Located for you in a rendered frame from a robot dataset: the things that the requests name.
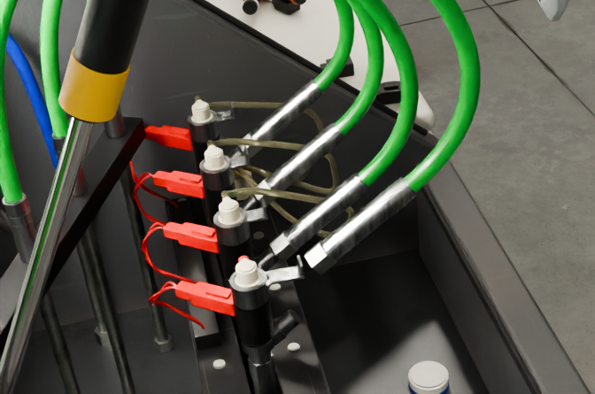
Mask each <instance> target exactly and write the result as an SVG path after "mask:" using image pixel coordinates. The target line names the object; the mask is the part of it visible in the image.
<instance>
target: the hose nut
mask: <svg viewBox="0 0 595 394"><path fill-rule="evenodd" d="M305 258H306V260H307V261H308V263H309V265H310V267H311V268H312V269H313V270H315V271H316V272H317V273H318V274H320V275H322V274H324V273H325V272H326V271H327V270H328V269H330V268H331V267H332V266H333V265H335V263H336V262H337V260H336V259H332V258H331V257H330V256H329V255H328V254H327V253H326V252H325V251H324V249H323V247H322V241H319V242H318V243H317V244H316V245H314V247H313V248H312V249H310V250H309V251H308V252H307V253H306V254H305Z"/></svg>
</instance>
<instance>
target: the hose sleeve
mask: <svg viewBox="0 0 595 394"><path fill-rule="evenodd" d="M416 193H417V192H414V191H413V190H412V189H411V188H410V187H409V185H408V184H407V183H406V181H405V177H404V178H403V177H400V178H399V179H398V180H396V181H395V182H394V183H392V184H391V185H390V186H389V187H388V188H387V189H386V190H385V191H382V192H381V193H380V194H379V196H377V197H376V198H375V199H373V200H372V201H371V202H370V203H369V204H367V205H366V206H365V207H363V208H362V209H361V210H360V211H359V212H357V213H356V214H355V215H353V216H352V217H351V218H350V219H348V220H347V221H346V222H345V223H343V224H342V225H341V226H340V227H339V228H338V229H337V230H334V231H333V232H332V234H331V235H329V236H328V237H327V238H326V239H324V240H323V241H322V247H323V249H324V251H325V252H326V253H327V254H328V255H329V256H330V257H331V258H332V259H336V260H338V259H340V258H341V257H342V256H343V255H344V254H345V253H346V252H347V251H350V250H351V249H352V247H354V246H355V245H357V244H359V242H360V241H361V240H363V239H364V238H365V237H366V236H368V235H369V234H370V233H372V232H373V231H374V230H375V229H376V228H378V227H379V226H380V225H382V224H383V223H384V222H385V221H386V220H387V219H388V218H390V217H391V216H392V215H393V214H395V213H397V212H398V210H400V209H401V208H402V207H405V206H406V204H407V203H409V202H410V201H411V200H412V199H414V198H415V197H416V196H417V195H416Z"/></svg>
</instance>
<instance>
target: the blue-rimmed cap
mask: <svg viewBox="0 0 595 394"><path fill-rule="evenodd" d="M408 386H409V389H410V391H411V392H412V393H413V394H445V393H446V392H447V391H448V389H449V375H448V371H447V369H446V368H445V367H444V366H443V365H441V364H439V363H437V362H435V361H423V362H420V363H417V364H415V365H414V366H413V367H412V368H411V369H410V371H409V374H408Z"/></svg>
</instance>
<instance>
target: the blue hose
mask: <svg viewBox="0 0 595 394"><path fill-rule="evenodd" d="M6 51H7V52H8V53H9V55H10V57H11V58H12V61H13V63H14V65H15V66H16V67H17V70H18V72H19V76H20V78H21V80H22V81H23V84H24V86H25V88H26V91H27V94H28V97H29V99H30V102H31V104H32V106H33V108H34V111H35V116H36V118H37V120H38V123H39V126H40V129H41V130H42V135H43V138H44V141H45V143H46V145H47V148H48V151H49V154H50V158H51V161H52V164H53V166H54V168H55V172H56V168H57V165H58V160H57V153H56V152H55V150H54V143H53V140H52V137H51V135H52V133H53V130H52V126H51V123H50V115H49V112H48V109H47V106H46V103H45V101H44V99H43V95H42V92H41V90H40V88H39V85H38V83H37V80H36V78H35V75H34V73H33V71H32V68H31V66H30V64H29V62H28V61H27V58H26V56H25V54H24V52H23V50H22V49H21V48H20V46H19V45H18V44H17V42H16V41H15V40H14V38H13V37H12V36H11V35H10V34H8V39H7V44H6Z"/></svg>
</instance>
